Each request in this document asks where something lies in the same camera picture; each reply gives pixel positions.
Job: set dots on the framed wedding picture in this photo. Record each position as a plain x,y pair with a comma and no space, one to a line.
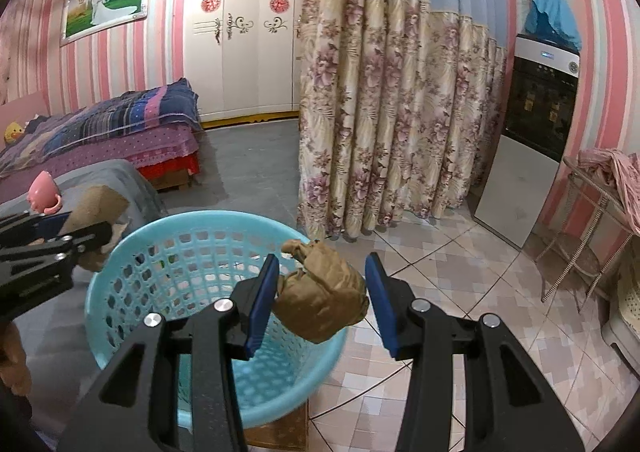
82,18

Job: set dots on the white wardrobe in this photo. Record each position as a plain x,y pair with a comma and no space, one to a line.
239,56

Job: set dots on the plaid patchwork blanket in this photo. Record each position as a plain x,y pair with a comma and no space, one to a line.
130,113

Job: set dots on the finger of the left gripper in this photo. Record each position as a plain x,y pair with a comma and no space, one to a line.
15,224
50,240

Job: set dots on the floral blue curtain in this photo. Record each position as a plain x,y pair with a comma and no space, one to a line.
399,103

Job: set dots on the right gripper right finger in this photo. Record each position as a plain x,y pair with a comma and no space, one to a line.
509,405

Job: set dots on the left human hand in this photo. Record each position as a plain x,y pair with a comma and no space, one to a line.
15,373

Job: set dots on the blue cloth cover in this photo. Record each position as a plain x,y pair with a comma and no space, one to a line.
553,21

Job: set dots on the bed with purple sheet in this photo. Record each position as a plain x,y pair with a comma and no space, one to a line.
146,149

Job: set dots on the white black water dispenser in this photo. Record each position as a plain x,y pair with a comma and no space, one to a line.
539,114

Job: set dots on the pink clothes on chair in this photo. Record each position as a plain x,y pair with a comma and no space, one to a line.
614,168

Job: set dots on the pink pig mug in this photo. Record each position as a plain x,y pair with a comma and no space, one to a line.
43,195

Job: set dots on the brown folded sock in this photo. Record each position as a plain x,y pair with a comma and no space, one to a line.
97,204

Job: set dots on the brown paper ball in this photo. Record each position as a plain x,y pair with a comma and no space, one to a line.
322,296

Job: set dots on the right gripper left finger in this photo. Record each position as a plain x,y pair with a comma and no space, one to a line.
132,405

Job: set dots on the yellow duck plush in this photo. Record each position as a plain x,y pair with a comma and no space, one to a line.
14,131

